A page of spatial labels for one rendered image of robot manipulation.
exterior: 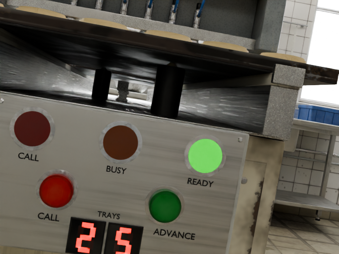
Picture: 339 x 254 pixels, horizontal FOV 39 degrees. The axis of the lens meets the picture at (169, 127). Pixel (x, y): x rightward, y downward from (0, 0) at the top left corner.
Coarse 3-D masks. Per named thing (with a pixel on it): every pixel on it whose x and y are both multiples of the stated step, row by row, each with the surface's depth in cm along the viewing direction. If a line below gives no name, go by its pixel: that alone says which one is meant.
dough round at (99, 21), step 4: (80, 20) 47; (84, 20) 46; (88, 20) 46; (92, 20) 46; (96, 20) 46; (100, 20) 46; (104, 20) 46; (100, 24) 46; (104, 24) 46; (108, 24) 46; (112, 24) 46; (116, 24) 46; (120, 24) 47; (120, 28) 46; (124, 28) 47
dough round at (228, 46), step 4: (208, 44) 48; (212, 44) 47; (216, 44) 47; (220, 44) 47; (224, 44) 47; (228, 44) 47; (232, 44) 47; (228, 48) 47; (232, 48) 47; (236, 48) 47; (240, 48) 47; (244, 48) 48
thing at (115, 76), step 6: (72, 66) 112; (78, 66) 112; (84, 72) 142; (90, 72) 133; (114, 72) 113; (114, 78) 152; (120, 78) 142; (126, 78) 133; (132, 78) 125; (138, 78) 118; (144, 78) 114; (150, 78) 114; (144, 84) 163; (150, 84) 151
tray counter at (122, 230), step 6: (120, 228) 45; (126, 228) 45; (120, 234) 45; (132, 234) 45; (120, 240) 45; (126, 240) 45; (114, 246) 45; (126, 246) 45; (120, 252) 45; (126, 252) 45
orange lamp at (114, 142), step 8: (112, 128) 44; (120, 128) 44; (128, 128) 44; (104, 136) 44; (112, 136) 44; (120, 136) 44; (128, 136) 44; (136, 136) 44; (104, 144) 44; (112, 144) 44; (120, 144) 44; (128, 144) 44; (136, 144) 44; (112, 152) 44; (120, 152) 44; (128, 152) 44
